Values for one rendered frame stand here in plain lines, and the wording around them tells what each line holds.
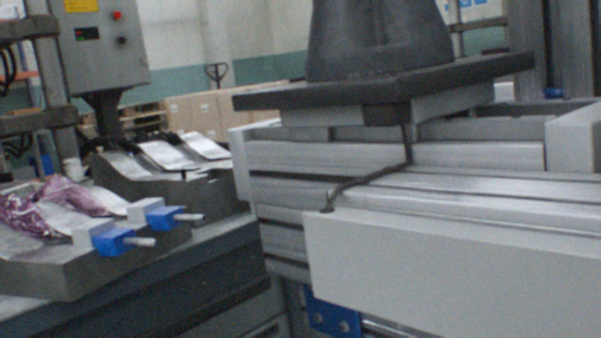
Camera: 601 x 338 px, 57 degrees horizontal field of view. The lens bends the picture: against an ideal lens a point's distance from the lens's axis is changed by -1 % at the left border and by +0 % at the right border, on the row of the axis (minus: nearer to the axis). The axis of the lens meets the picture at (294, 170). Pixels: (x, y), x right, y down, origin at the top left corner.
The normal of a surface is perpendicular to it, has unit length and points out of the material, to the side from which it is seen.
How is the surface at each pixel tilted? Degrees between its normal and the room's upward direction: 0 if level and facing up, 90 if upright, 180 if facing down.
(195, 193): 90
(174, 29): 90
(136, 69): 90
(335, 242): 90
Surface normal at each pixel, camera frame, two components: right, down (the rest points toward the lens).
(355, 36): -0.40, -0.08
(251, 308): 0.70, 0.03
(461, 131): -0.74, 0.23
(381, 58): -0.06, 0.19
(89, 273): 0.87, -0.04
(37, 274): -0.46, 0.23
